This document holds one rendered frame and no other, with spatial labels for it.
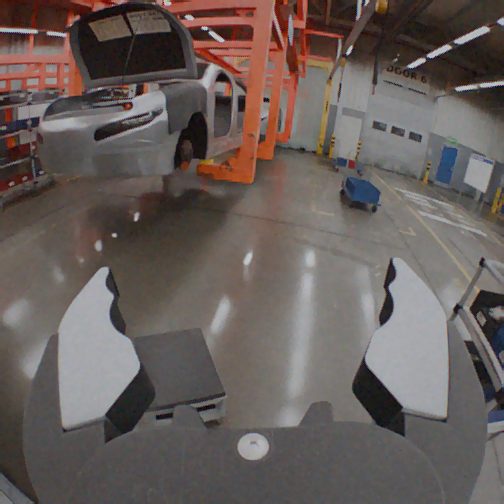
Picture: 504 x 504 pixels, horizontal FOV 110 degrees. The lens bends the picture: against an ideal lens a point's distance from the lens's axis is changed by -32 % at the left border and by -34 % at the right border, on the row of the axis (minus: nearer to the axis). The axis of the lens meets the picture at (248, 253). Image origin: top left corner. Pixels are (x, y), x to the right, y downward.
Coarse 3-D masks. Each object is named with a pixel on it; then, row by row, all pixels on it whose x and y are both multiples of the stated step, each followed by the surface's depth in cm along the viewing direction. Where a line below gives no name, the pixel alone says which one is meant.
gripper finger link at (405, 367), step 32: (384, 288) 11; (416, 288) 9; (384, 320) 9; (416, 320) 7; (384, 352) 6; (416, 352) 6; (352, 384) 7; (384, 384) 5; (416, 384) 5; (384, 416) 5
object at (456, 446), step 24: (456, 336) 6; (456, 360) 6; (456, 384) 5; (480, 384) 5; (456, 408) 4; (480, 408) 4; (408, 432) 4; (432, 432) 4; (456, 432) 4; (480, 432) 3; (432, 456) 3; (456, 456) 3; (480, 456) 3; (456, 480) 3
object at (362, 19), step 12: (360, 0) 204; (372, 0) 142; (384, 0) 121; (360, 12) 213; (372, 12) 166; (384, 12) 130; (360, 24) 205; (384, 24) 128; (336, 36) 400; (348, 48) 305; (324, 60) 612
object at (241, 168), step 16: (272, 0) 187; (256, 16) 199; (272, 16) 205; (256, 32) 209; (256, 48) 218; (256, 64) 228; (256, 80) 237; (256, 96) 245; (256, 112) 254; (256, 128) 263; (256, 144) 277; (208, 160) 293; (240, 160) 284; (208, 176) 300; (224, 176) 297; (240, 176) 293
